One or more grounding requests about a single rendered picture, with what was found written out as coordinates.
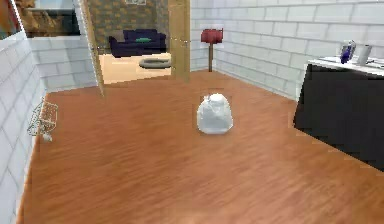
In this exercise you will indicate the white garbage bag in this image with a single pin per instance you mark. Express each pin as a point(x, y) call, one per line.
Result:
point(214, 115)

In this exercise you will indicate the grey round floor cushion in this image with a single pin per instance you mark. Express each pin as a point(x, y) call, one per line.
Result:
point(155, 63)

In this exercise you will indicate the light wooden room door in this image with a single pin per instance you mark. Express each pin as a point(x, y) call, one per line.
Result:
point(179, 40)

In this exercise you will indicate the dark blue sofa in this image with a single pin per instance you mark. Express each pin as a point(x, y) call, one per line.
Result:
point(138, 44)

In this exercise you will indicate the green cushion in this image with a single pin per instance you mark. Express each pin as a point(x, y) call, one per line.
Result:
point(143, 40)

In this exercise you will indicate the brown cushion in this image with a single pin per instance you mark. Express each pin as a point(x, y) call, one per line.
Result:
point(118, 36)

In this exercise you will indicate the black cabinet with white top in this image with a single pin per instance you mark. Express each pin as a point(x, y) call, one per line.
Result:
point(343, 106)

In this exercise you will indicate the framed brown picture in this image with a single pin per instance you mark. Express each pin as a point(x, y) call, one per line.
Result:
point(50, 20)

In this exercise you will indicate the white paper roll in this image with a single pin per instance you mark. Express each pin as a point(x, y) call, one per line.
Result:
point(364, 55)

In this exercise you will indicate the framed wall picture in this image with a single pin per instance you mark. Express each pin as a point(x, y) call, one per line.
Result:
point(135, 1)

